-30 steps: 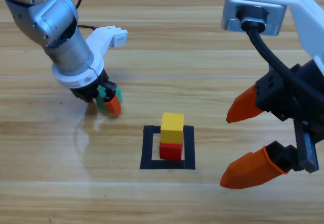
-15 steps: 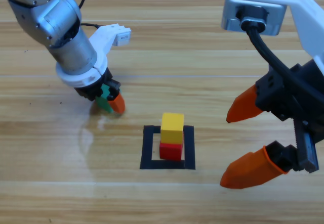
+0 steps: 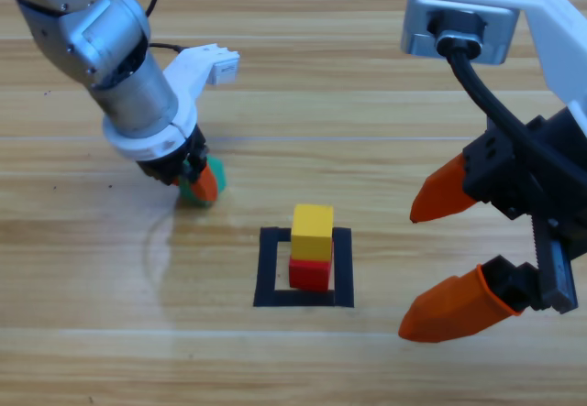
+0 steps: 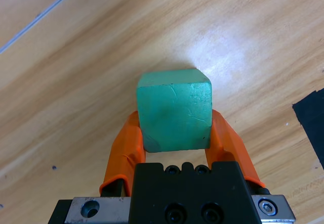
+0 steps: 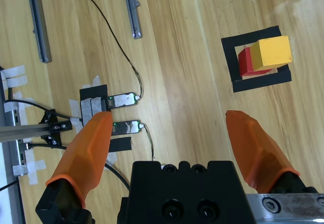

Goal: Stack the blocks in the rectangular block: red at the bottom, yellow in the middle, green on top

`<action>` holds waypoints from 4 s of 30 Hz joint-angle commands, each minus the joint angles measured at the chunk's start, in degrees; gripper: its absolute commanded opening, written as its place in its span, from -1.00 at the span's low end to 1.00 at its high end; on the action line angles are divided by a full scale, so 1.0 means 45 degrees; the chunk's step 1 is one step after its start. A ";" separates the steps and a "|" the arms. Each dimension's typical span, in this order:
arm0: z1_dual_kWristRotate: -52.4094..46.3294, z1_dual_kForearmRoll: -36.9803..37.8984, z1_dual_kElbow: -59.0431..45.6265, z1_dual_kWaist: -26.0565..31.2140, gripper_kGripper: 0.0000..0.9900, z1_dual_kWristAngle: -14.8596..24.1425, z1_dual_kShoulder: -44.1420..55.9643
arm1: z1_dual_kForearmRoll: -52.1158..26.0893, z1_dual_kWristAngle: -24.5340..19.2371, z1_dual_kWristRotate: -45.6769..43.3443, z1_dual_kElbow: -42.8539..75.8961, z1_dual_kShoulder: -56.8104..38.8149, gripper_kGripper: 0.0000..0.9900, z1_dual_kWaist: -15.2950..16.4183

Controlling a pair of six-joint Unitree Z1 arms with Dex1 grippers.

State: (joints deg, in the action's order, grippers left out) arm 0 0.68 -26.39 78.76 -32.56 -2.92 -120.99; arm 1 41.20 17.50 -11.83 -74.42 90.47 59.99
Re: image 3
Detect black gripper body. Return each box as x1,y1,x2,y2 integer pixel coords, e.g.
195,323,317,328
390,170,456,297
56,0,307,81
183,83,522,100
461,107,587,315
136,124,210,187

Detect green wooden cube block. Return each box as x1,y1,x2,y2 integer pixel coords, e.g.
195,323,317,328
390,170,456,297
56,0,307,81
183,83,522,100
177,156,228,208

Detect yellow wooden cube block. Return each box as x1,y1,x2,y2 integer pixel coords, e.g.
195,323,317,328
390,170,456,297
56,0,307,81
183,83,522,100
291,203,335,261

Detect red wooden cube block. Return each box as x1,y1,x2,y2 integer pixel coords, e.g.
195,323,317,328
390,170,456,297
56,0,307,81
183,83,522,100
287,255,332,292

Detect black tape square outline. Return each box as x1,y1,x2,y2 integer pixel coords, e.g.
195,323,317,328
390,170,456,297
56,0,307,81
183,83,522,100
252,226,355,309

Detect white wrist mount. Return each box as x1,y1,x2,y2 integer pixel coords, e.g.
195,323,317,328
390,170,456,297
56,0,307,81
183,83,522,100
409,0,587,127
101,44,241,164

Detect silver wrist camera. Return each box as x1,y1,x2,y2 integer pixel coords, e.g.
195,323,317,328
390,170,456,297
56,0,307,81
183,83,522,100
400,0,522,66
211,52,241,86

